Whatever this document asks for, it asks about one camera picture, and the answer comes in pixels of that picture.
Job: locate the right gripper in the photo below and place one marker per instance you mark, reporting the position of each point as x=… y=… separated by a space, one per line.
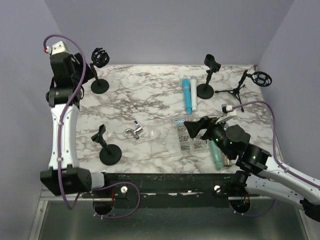
x=194 y=127

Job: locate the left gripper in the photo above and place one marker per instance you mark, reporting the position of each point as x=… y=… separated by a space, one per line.
x=78 y=61

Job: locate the mint green microphone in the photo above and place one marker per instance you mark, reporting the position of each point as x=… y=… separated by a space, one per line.
x=216 y=156

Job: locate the black round base stand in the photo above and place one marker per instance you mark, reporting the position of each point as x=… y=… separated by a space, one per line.
x=205 y=91

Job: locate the blue microphone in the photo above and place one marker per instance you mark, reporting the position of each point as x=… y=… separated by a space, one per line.
x=187 y=95

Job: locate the white microphone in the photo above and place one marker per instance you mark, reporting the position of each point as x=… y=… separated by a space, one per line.
x=193 y=93

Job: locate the silver glitter microphone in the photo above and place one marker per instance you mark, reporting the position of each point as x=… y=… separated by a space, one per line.
x=227 y=163

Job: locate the black tripod shock mount stand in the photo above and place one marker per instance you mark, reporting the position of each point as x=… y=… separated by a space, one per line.
x=259 y=78

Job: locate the black clip stand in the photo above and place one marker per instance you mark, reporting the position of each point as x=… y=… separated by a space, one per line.
x=110 y=154

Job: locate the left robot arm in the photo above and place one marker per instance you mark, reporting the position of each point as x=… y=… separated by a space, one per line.
x=64 y=172

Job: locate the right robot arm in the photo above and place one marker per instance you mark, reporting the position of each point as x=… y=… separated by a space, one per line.
x=263 y=173

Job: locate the clear screw organizer box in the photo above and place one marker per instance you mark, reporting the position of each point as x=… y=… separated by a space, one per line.
x=169 y=137

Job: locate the chrome faucet tap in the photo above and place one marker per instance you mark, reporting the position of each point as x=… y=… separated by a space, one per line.
x=134 y=132

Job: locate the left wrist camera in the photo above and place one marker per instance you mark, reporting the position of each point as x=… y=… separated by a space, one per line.
x=59 y=47

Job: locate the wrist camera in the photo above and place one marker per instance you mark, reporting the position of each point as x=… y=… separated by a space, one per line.
x=59 y=47
x=228 y=113

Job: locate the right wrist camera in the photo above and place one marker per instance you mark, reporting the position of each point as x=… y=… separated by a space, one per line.
x=228 y=113

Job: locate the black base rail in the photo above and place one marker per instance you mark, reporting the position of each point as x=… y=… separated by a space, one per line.
x=171 y=190

